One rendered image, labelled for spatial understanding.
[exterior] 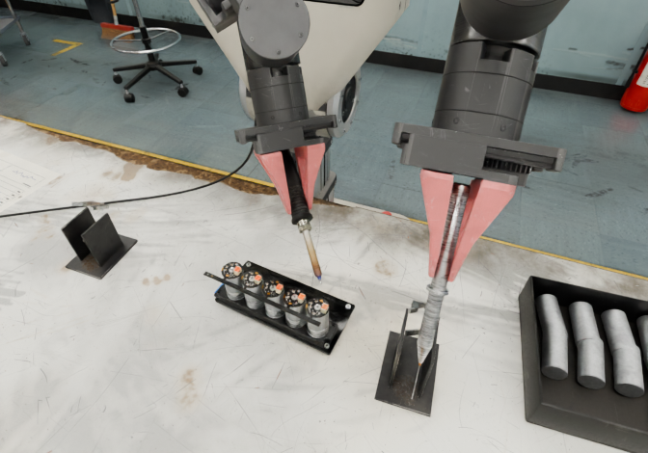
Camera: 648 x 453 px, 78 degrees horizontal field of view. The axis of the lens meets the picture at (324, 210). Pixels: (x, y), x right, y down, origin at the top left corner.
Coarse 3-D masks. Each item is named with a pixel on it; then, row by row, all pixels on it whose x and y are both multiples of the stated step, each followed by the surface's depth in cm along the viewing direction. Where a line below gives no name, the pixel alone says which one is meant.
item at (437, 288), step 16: (448, 208) 28; (464, 208) 28; (448, 224) 28; (448, 240) 28; (448, 256) 28; (448, 272) 28; (432, 288) 29; (432, 304) 29; (432, 320) 29; (432, 336) 29
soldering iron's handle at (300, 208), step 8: (288, 152) 47; (288, 160) 46; (288, 168) 46; (296, 168) 47; (288, 176) 46; (296, 176) 46; (288, 184) 45; (296, 184) 46; (288, 192) 45; (296, 192) 45; (296, 200) 45; (304, 200) 45; (296, 208) 44; (304, 208) 45; (296, 216) 44; (304, 216) 44; (296, 224) 45
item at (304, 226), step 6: (300, 222) 44; (306, 222) 44; (300, 228) 44; (306, 228) 44; (306, 234) 44; (306, 240) 44; (312, 246) 44; (312, 252) 43; (312, 258) 43; (312, 264) 43; (318, 264) 43; (318, 270) 43
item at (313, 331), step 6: (318, 306) 43; (312, 312) 43; (312, 318) 43; (318, 318) 42; (324, 318) 43; (312, 324) 43; (324, 324) 44; (312, 330) 44; (318, 330) 44; (324, 330) 44; (312, 336) 45; (318, 336) 45
